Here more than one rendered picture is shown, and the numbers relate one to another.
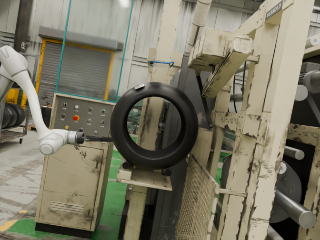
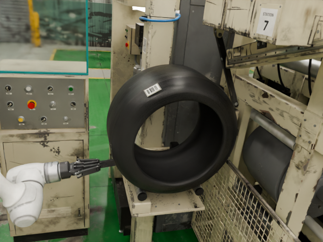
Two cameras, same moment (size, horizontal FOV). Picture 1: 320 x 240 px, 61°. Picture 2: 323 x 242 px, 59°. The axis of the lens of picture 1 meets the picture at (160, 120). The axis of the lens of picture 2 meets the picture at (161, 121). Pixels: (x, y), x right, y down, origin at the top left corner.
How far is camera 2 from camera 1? 0.91 m
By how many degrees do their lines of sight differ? 25
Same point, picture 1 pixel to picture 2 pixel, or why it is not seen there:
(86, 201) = (73, 201)
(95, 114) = (60, 94)
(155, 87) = (179, 89)
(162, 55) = (161, 6)
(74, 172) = not seen: hidden behind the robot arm
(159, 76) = (159, 42)
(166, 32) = not seen: outside the picture
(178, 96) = (213, 96)
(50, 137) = (25, 201)
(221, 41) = (308, 18)
